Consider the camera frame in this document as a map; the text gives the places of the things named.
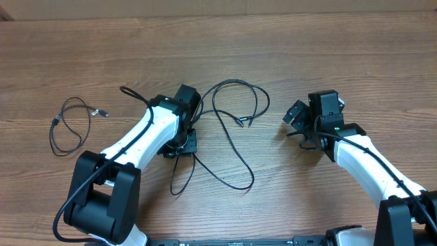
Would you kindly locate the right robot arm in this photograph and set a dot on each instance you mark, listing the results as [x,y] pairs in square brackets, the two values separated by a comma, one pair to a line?
[406,210]

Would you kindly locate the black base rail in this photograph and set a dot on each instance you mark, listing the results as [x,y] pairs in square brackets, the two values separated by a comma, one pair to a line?
[235,242]

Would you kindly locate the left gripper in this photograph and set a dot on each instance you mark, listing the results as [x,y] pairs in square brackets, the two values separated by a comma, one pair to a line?
[191,145]

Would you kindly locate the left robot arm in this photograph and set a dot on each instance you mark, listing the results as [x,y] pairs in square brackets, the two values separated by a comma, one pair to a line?
[103,200]

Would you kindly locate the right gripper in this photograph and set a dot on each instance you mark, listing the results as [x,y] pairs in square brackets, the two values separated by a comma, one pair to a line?
[299,124]

